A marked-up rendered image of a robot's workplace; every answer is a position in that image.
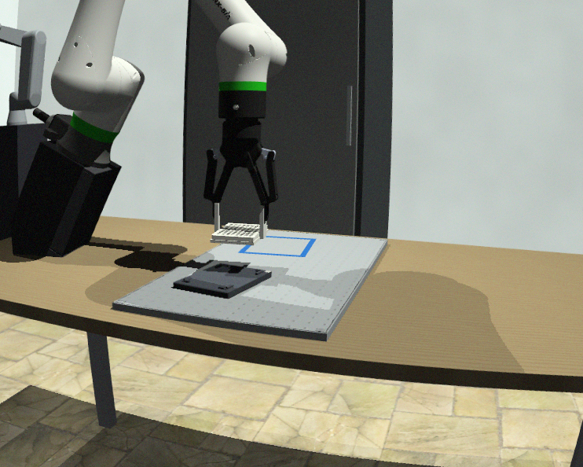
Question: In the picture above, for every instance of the blue tape outline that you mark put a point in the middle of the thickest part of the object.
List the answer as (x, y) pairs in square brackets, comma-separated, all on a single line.
[(303, 254)]

